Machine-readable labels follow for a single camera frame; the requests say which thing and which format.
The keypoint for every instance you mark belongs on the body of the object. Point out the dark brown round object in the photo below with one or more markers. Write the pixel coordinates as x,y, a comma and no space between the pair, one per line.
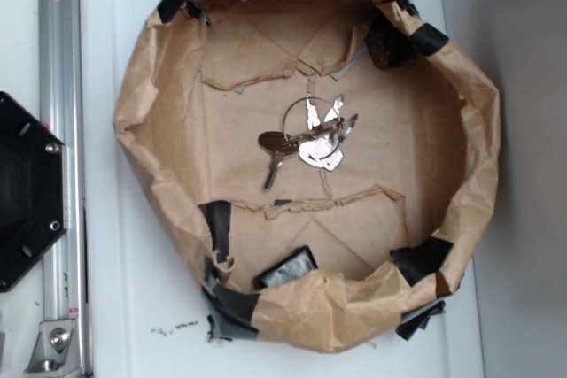
388,47

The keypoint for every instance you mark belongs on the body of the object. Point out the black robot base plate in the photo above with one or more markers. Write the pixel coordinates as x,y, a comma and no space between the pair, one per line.
32,191

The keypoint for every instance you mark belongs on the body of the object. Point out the small black box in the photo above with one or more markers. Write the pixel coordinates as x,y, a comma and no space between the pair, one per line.
294,267

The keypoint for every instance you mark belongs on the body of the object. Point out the metal corner bracket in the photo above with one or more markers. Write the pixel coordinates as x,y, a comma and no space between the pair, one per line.
55,353

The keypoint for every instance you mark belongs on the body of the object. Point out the aluminium extrusion rail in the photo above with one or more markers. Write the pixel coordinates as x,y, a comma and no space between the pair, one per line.
65,277

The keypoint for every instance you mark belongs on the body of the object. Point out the brown paper bag bin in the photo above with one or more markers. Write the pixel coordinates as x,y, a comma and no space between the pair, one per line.
392,228

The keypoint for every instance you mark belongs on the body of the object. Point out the silver keys on ring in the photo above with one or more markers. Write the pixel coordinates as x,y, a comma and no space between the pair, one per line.
319,146

